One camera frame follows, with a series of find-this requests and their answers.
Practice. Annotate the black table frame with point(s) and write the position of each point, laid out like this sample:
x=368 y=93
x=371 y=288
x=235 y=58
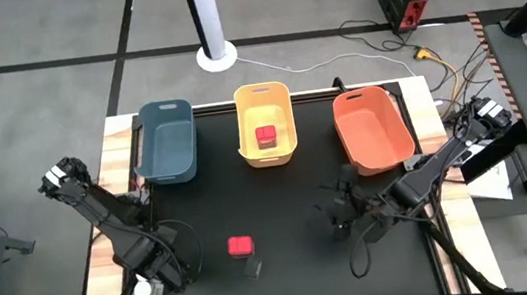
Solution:
x=208 y=109

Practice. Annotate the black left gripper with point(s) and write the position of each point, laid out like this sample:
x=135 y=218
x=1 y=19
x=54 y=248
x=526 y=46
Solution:
x=171 y=275

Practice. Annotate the white tower fan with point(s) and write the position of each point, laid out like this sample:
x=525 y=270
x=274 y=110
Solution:
x=210 y=18

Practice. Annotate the striped hazard tape strip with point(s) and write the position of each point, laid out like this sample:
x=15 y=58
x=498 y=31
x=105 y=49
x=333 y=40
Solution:
x=481 y=35

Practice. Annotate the orange plastic bin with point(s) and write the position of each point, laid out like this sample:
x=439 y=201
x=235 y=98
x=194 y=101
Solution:
x=372 y=129

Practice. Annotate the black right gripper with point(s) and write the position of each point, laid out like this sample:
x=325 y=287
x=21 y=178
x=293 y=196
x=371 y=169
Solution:
x=359 y=211

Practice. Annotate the blue plastic bin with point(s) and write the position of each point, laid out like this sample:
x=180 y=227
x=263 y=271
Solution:
x=168 y=149

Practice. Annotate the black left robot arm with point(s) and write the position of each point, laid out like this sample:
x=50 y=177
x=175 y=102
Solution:
x=95 y=208

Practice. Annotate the yellow plastic bin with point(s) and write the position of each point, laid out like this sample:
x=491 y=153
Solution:
x=272 y=116

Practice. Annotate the white paper sheet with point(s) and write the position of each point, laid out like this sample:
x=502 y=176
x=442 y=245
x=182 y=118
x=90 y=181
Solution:
x=492 y=187

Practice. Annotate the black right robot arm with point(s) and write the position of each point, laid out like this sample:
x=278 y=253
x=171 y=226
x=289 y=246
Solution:
x=436 y=161

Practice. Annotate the clear spice jar white cap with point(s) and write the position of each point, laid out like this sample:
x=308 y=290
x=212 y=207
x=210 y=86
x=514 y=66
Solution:
x=142 y=289

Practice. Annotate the small black clamp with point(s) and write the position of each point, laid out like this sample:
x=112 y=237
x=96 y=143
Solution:
x=338 y=84

